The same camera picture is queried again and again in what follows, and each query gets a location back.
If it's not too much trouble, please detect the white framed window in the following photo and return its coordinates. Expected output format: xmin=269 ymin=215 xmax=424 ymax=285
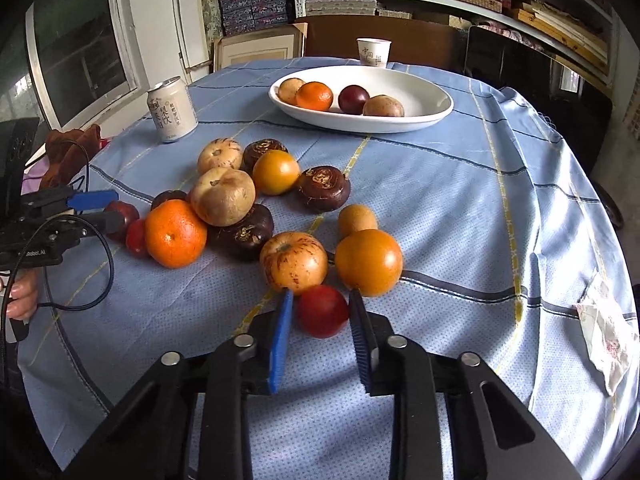
xmin=25 ymin=0 xmax=143 ymax=131

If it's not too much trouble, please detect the white crumpled napkin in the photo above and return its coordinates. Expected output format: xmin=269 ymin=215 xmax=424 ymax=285
xmin=575 ymin=275 xmax=640 ymax=396

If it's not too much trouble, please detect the white door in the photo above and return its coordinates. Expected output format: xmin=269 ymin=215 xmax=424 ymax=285
xmin=135 ymin=0 xmax=216 ymax=86

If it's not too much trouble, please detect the striped pepino melon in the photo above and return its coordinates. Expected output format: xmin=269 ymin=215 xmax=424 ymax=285
xmin=259 ymin=231 xmax=329 ymax=297
xmin=197 ymin=138 xmax=244 ymax=176

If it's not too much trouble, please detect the person's left hand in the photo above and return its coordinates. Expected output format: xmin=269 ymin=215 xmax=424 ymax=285
xmin=0 ymin=270 xmax=40 ymax=321

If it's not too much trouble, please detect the stack of yellow flat boxes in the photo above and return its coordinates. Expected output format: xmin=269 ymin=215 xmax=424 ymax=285
xmin=510 ymin=0 xmax=611 ymax=66

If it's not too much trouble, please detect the dark brown water chestnut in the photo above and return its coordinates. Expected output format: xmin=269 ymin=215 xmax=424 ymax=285
xmin=150 ymin=189 xmax=189 ymax=211
xmin=242 ymin=139 xmax=289 ymax=171
xmin=296 ymin=165 xmax=351 ymax=212
xmin=207 ymin=203 xmax=275 ymax=262

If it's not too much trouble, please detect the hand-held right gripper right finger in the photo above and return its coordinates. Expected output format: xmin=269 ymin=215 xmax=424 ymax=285
xmin=348 ymin=288 xmax=582 ymax=480

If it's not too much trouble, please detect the smooth yellow orange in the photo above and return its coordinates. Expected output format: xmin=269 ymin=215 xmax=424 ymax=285
xmin=252 ymin=150 xmax=301 ymax=196
xmin=334 ymin=229 xmax=404 ymax=298

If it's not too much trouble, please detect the white oval plate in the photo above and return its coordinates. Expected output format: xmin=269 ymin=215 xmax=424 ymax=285
xmin=269 ymin=65 xmax=454 ymax=134

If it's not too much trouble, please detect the brown wooden board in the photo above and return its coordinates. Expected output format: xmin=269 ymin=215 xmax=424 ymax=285
xmin=295 ymin=16 xmax=468 ymax=73

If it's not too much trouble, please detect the black cable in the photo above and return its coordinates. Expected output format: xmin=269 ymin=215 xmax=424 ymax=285
xmin=5 ymin=140 xmax=116 ymax=341

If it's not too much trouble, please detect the red tomato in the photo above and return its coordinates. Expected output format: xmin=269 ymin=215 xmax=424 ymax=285
xmin=295 ymin=285 xmax=350 ymax=339
xmin=125 ymin=218 xmax=151 ymax=258

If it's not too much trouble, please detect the white beverage can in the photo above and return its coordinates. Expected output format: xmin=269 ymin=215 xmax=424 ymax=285
xmin=146 ymin=76 xmax=199 ymax=144

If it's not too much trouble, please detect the pink cloth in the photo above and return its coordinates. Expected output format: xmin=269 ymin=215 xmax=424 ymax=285
xmin=22 ymin=157 xmax=51 ymax=186

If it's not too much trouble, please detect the stack of blue patterned boxes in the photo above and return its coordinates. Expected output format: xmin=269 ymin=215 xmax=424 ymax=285
xmin=218 ymin=0 xmax=296 ymax=36

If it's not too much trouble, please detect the blue checked tablecloth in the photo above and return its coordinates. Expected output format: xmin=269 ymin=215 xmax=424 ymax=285
xmin=20 ymin=57 xmax=638 ymax=480

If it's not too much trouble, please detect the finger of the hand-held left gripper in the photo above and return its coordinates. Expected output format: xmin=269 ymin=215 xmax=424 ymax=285
xmin=50 ymin=211 xmax=126 ymax=236
xmin=22 ymin=186 xmax=120 ymax=218

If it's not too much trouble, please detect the brown cloth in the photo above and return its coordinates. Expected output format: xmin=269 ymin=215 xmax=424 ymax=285
xmin=40 ymin=124 xmax=103 ymax=191

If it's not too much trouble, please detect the wooden picture frame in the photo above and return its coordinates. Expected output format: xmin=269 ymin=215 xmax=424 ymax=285
xmin=214 ymin=22 xmax=308 ymax=72

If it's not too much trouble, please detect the black panel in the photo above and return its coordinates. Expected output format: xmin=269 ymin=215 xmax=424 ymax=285
xmin=465 ymin=25 xmax=613 ymax=176

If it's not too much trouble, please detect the white paper cup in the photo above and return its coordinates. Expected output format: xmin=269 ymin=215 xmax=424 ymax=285
xmin=356 ymin=38 xmax=392 ymax=69

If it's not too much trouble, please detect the small tan fruit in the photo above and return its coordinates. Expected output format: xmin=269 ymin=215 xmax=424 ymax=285
xmin=338 ymin=203 xmax=379 ymax=241

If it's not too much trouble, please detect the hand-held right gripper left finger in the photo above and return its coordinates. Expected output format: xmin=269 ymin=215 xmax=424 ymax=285
xmin=65 ymin=287 xmax=296 ymax=480

